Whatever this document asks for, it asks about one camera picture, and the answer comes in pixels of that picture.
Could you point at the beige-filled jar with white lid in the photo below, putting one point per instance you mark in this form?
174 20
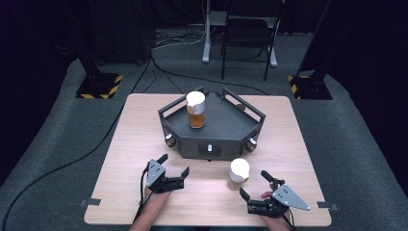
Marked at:
239 173

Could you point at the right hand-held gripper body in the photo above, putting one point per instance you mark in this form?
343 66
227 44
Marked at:
288 197

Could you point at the person's right hand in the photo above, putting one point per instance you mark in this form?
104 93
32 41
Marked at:
275 222

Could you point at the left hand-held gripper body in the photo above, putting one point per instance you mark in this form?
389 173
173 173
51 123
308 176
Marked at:
156 174

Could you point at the grey hexagonal tray device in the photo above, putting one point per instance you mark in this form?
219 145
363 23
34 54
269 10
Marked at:
224 123

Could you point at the amber-filled jar with white lid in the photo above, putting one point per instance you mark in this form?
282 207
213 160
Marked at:
196 109

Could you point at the white standing desk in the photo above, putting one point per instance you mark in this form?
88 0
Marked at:
207 38

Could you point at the person's left hand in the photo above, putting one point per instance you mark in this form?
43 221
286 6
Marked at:
157 197

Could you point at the black stand with striped base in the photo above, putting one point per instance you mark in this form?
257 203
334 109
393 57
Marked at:
309 86
99 85

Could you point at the black chair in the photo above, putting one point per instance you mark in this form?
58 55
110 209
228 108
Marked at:
247 32

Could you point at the grey tape strip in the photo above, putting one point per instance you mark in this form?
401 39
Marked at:
327 205
90 202

